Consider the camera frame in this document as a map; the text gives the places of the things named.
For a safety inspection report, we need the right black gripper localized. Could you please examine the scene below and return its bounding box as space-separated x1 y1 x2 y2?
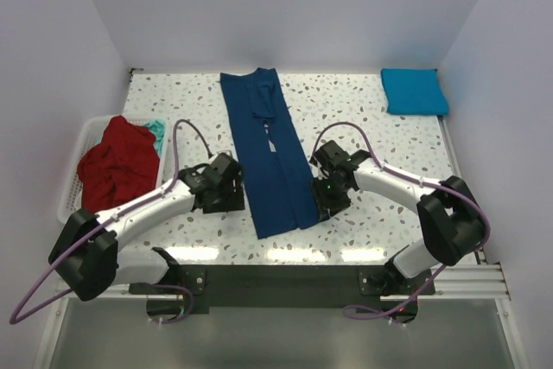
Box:
309 173 351 219

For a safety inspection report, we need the dark blue t shirt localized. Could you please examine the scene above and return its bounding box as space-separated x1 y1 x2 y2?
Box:
219 68 319 239

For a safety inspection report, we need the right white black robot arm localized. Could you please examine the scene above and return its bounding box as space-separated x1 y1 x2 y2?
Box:
310 141 489 296

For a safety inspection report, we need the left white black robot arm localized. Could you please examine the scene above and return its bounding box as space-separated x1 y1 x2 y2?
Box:
48 153 245 302

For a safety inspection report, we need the mint green t shirt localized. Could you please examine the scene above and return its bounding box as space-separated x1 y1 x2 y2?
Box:
143 119 166 158

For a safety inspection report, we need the red t shirt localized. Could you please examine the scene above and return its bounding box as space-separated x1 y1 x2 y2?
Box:
77 116 160 213

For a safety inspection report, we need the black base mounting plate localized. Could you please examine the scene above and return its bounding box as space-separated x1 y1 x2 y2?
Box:
129 265 435 319

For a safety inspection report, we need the white plastic laundry basket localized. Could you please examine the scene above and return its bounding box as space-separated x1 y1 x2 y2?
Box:
57 114 171 224

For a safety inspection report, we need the folded light blue t shirt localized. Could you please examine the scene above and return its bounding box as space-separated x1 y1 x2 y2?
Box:
380 68 449 116

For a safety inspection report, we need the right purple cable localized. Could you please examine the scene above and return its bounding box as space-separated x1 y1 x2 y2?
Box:
308 122 492 322

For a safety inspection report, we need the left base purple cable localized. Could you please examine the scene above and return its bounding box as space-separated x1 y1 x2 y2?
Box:
149 282 194 323

